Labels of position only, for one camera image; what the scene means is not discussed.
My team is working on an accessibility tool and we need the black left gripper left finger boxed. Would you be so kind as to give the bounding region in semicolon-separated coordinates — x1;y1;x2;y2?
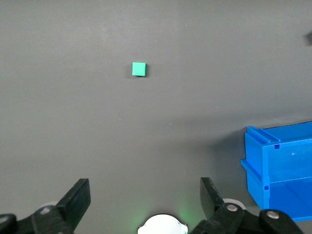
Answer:
0;178;92;234

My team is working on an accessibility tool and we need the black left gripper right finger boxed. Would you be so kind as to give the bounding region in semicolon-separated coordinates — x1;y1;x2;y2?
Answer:
189;177;304;234

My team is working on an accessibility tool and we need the green cube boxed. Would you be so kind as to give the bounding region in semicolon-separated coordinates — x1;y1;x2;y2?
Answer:
131;62;147;77

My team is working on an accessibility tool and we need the blue plastic storage bin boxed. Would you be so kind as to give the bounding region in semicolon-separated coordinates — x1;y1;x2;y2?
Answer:
240;121;312;222

